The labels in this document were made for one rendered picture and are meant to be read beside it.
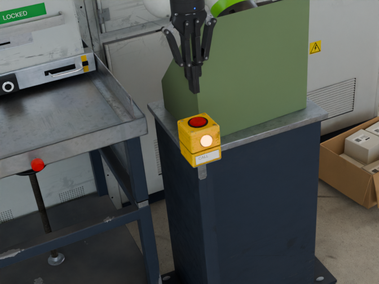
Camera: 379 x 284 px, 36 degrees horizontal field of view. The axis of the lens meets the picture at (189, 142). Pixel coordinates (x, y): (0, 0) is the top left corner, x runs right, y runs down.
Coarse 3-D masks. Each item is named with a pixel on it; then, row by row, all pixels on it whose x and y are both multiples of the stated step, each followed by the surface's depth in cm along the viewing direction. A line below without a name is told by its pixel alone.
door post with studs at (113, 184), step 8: (80, 0) 203; (80, 8) 204; (80, 16) 205; (80, 24) 207; (80, 32) 208; (88, 32) 209; (88, 40) 211; (112, 176) 244; (112, 184) 246; (112, 192) 248; (112, 200) 250
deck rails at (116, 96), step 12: (96, 60) 176; (96, 72) 181; (108, 72) 166; (96, 84) 174; (108, 84) 171; (120, 84) 158; (108, 96) 166; (120, 96) 161; (120, 108) 160; (132, 108) 153
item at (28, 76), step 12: (84, 48) 178; (60, 60) 172; (72, 60) 174; (12, 72) 168; (24, 72) 169; (36, 72) 171; (60, 72) 174; (84, 72) 177; (24, 84) 171; (36, 84) 173
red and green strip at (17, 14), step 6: (30, 6) 162; (36, 6) 163; (42, 6) 164; (0, 12) 160; (6, 12) 160; (12, 12) 161; (18, 12) 162; (24, 12) 162; (30, 12) 163; (36, 12) 164; (42, 12) 165; (0, 18) 160; (6, 18) 161; (12, 18) 162; (18, 18) 162; (24, 18) 163
